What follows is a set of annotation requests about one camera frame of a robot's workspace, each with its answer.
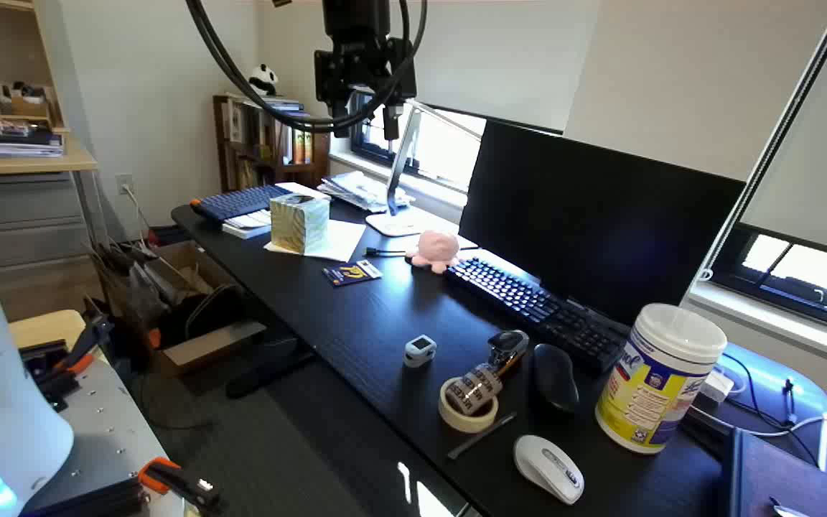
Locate dark blue notebook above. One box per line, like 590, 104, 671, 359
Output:
188, 184, 292, 230

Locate white roller blind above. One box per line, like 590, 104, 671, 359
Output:
411, 0, 603, 134
738, 0, 827, 263

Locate white computer mouse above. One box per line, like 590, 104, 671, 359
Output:
511, 430, 589, 507

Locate small white booklet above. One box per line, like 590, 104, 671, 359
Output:
272, 178, 332, 204

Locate blue yellow card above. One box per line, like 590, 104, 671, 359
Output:
320, 259, 384, 289

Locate white paper sheet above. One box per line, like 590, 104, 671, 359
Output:
262, 216, 371, 266

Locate black keyboard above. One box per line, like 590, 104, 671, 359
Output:
444, 254, 631, 375

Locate black orange hand tools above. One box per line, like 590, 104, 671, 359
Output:
18, 313, 115, 405

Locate open cardboard box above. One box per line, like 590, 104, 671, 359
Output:
89, 239, 269, 375

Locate light wooden shelf unit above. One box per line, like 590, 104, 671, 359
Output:
0, 0, 104, 180

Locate white desk lamp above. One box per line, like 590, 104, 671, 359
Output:
365, 96, 458, 241

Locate blue plastic container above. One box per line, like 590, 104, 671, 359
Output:
711, 338, 827, 473

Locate yellow wipes canister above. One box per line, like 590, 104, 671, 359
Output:
590, 302, 730, 457

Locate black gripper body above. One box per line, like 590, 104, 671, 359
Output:
320, 0, 407, 108

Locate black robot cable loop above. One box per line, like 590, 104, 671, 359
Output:
184, 0, 430, 134

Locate black computer monitor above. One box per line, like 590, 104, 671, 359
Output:
455, 115, 745, 330

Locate dark wooden bookshelf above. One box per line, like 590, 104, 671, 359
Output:
208, 92, 332, 195

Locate black oval mouse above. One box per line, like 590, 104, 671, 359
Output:
524, 342, 585, 417

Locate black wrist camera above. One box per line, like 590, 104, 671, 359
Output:
312, 42, 418, 96

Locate yellow patterned tissue box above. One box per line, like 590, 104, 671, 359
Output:
267, 191, 332, 259

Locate pink octopus plush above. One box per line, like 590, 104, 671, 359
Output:
407, 226, 463, 279

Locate stack of white booklets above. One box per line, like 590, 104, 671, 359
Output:
219, 206, 275, 244

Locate dark blue hardcover book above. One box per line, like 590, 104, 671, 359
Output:
721, 425, 827, 517

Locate thin black pen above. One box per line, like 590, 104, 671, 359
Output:
443, 411, 519, 465

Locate pile of papers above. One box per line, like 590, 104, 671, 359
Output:
315, 165, 412, 216

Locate light wooden board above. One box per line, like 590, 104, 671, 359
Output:
6, 307, 89, 353

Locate panda plush toy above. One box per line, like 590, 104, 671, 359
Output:
243, 60, 285, 99

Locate black orange tape dispenser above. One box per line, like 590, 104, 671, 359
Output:
483, 328, 534, 381

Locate beige masking tape roll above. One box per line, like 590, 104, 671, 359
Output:
432, 366, 503, 435

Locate orange black clamp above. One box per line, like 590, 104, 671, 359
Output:
134, 454, 227, 517

